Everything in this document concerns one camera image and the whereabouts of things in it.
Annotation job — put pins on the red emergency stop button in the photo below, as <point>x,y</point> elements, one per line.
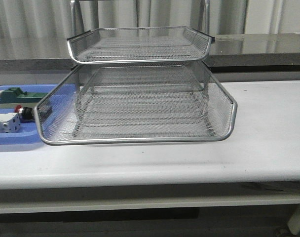
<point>26,114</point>

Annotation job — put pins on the white circuit breaker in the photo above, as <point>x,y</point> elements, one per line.
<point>9,123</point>

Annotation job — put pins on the blue plastic tray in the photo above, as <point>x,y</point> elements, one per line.
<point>28,134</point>

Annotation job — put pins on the grey metal rack frame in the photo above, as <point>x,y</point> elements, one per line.
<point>77,22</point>

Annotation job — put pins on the silver mesh tray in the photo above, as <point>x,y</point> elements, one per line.
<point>63,127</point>
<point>106,106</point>
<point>139,45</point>

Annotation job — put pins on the grey stone counter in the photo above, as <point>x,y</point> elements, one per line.
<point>232,58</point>

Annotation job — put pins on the green terminal block component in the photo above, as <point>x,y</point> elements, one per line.
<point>14,96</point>

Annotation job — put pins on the white table leg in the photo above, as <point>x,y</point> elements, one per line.
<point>294,222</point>

